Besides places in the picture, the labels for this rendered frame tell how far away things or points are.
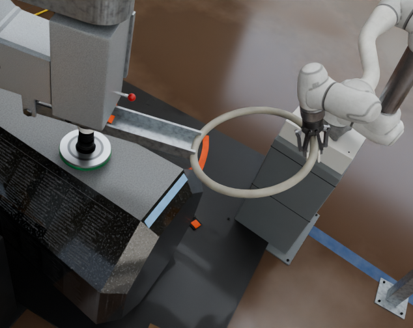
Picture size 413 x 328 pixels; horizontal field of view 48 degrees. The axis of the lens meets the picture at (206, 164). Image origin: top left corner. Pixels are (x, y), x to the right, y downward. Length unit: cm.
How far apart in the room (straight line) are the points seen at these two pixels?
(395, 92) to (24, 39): 151
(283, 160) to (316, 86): 99
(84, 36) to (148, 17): 300
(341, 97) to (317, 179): 101
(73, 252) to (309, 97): 114
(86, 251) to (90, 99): 67
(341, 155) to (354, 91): 89
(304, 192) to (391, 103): 70
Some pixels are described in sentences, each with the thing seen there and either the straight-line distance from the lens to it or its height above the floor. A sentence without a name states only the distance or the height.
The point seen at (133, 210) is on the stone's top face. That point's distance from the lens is 194.
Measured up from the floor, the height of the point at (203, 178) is 116.
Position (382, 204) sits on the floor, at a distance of 369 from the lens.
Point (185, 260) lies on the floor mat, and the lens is 282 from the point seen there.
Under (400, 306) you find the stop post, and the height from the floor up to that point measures 1.
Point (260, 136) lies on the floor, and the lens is 363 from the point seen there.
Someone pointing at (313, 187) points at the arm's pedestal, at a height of 65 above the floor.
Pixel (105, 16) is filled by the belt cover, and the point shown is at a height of 163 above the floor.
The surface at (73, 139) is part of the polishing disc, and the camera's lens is 208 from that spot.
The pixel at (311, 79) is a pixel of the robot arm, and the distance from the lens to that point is 159.
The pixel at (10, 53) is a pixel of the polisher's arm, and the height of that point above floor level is 138.
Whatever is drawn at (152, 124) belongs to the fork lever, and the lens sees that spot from 189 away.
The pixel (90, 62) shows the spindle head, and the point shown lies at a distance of 158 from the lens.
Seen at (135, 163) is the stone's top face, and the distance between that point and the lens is 208.
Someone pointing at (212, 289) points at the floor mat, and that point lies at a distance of 277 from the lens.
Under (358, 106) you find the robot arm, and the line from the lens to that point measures 154.
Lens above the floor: 246
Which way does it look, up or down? 48 degrees down
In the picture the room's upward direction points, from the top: 20 degrees clockwise
